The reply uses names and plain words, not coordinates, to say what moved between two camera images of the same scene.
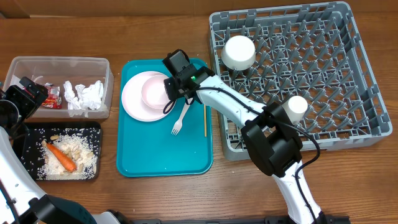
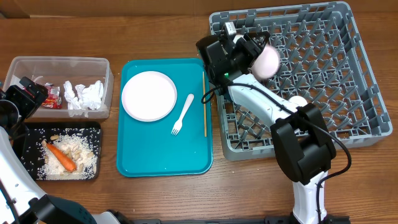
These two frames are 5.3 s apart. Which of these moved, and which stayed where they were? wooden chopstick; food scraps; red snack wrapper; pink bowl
Moved: pink bowl
Stayed: red snack wrapper; food scraps; wooden chopstick
